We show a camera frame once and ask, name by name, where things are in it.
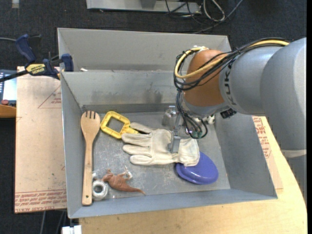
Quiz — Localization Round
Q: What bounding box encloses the grey metal bin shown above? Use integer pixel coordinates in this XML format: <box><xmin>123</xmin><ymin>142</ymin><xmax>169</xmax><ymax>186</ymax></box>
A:
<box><xmin>57</xmin><ymin>27</ymin><xmax>278</xmax><ymax>219</ymax></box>

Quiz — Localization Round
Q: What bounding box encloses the purple oval case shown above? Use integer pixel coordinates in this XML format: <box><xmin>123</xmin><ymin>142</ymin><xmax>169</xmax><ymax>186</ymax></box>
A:
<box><xmin>174</xmin><ymin>151</ymin><xmax>219</xmax><ymax>186</ymax></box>

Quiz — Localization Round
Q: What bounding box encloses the cream work glove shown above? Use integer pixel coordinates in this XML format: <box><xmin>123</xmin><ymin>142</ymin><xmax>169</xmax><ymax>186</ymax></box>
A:
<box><xmin>121</xmin><ymin>121</ymin><xmax>201</xmax><ymax>168</ymax></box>

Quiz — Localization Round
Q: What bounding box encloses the brown cardboard board, red print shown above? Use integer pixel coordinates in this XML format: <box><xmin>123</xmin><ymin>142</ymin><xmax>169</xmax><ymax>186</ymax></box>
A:
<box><xmin>14</xmin><ymin>66</ymin><xmax>285</xmax><ymax>214</ymax></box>

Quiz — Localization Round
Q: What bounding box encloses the brown toy dinosaur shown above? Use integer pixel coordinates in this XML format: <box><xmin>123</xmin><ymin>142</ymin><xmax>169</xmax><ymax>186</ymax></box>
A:
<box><xmin>100</xmin><ymin>165</ymin><xmax>147</xmax><ymax>196</ymax></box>

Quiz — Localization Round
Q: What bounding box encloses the wooden spoon fork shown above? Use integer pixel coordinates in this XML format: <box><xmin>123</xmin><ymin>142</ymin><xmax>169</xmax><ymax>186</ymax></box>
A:
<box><xmin>80</xmin><ymin>110</ymin><xmax>101</xmax><ymax>206</ymax></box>

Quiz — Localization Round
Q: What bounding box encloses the yellow plastic handle ring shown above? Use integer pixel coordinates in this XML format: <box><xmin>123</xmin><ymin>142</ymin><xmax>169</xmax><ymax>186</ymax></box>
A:
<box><xmin>100</xmin><ymin>111</ymin><xmax>139</xmax><ymax>140</ymax></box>

